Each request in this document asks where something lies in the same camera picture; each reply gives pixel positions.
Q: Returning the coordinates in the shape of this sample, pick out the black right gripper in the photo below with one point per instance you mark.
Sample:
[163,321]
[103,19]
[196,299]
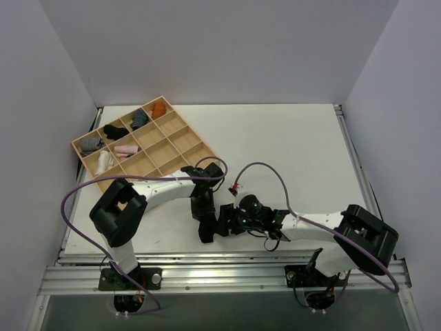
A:
[227,219]

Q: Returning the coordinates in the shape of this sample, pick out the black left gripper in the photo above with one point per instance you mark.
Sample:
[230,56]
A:
[204,214]

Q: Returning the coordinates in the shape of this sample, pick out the black underwear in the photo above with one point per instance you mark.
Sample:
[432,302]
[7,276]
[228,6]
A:
[208,227]

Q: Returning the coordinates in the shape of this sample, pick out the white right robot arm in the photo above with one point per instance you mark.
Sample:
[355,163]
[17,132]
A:
[361,239]

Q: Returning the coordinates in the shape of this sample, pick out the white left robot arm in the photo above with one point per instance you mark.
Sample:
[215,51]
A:
[119,211]

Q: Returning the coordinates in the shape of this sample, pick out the wooden compartment tray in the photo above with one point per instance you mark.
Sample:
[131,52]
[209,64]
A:
[165,146]

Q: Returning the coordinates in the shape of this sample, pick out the pink rolled sock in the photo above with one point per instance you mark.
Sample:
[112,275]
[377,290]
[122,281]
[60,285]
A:
[125,151]

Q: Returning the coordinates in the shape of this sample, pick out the orange rolled sock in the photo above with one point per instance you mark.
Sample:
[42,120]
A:
[158,110]

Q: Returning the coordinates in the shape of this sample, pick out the dark grey rolled sock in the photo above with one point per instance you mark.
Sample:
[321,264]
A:
[139,119]

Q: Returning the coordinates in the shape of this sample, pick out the white rolled sock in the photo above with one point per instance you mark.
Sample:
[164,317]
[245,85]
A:
[105,162]

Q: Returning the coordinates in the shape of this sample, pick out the black rolled sock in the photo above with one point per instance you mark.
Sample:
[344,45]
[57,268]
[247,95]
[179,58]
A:
[114,133]

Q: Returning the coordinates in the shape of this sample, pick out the grey striped rolled sock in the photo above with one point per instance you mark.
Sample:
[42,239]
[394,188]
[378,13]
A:
[89,145]

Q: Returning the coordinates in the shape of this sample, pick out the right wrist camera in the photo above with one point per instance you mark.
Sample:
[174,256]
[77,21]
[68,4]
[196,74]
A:
[241,196]

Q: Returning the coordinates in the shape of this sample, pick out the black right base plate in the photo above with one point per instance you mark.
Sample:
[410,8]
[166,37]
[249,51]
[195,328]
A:
[300,276]

